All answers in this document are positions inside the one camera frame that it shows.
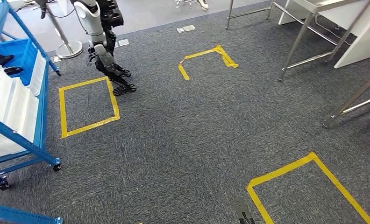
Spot stainless steel table frame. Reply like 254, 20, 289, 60
226, 0, 277, 31

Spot humanoid robot with black legs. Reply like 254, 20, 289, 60
70, 0, 138, 97

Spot yellow floor tape square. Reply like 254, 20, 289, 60
58, 76, 121, 140

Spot translucent white plastic crate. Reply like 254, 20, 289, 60
0, 65, 40, 161
26, 50, 47, 97

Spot blue plastic bin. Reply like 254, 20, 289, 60
0, 37, 39, 86

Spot silver stand with round base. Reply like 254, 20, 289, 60
44, 0, 84, 59

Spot stainless steel side table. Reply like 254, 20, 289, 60
277, 0, 370, 83

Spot open yellow floor tape outline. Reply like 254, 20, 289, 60
178, 44, 239, 81

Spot metal chair base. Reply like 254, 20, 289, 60
173, 0, 198, 9

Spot black part in bin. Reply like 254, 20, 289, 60
0, 52, 15, 66
4, 66, 25, 77

